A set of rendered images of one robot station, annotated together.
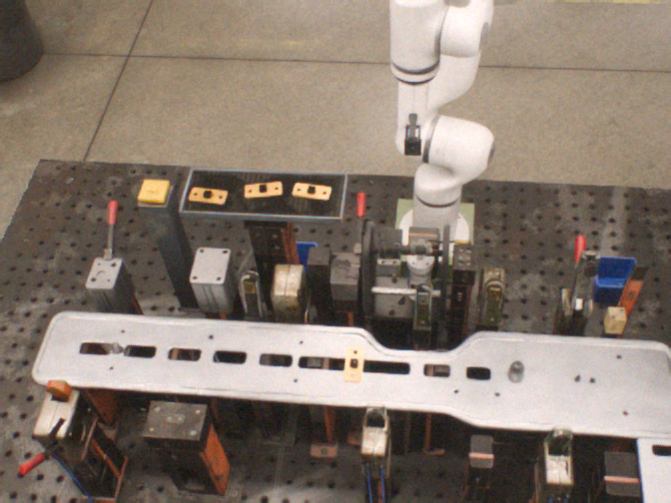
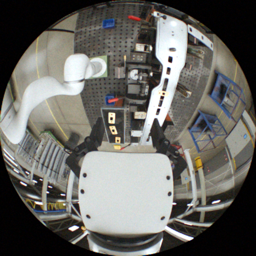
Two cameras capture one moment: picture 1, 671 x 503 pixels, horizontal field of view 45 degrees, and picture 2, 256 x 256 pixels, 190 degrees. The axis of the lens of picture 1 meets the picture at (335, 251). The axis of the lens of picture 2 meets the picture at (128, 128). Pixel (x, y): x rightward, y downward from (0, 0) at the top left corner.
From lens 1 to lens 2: 1.47 m
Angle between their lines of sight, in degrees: 52
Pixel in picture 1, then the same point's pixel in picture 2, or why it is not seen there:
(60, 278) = not seen: hidden behind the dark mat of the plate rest
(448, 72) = (45, 91)
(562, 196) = (77, 41)
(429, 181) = (88, 73)
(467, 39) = not seen: outside the picture
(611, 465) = (192, 40)
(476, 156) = (81, 58)
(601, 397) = (178, 32)
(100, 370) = not seen: hidden behind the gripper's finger
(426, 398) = (176, 75)
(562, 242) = (92, 37)
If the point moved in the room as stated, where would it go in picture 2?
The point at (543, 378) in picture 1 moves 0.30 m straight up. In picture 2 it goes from (172, 43) to (207, 40)
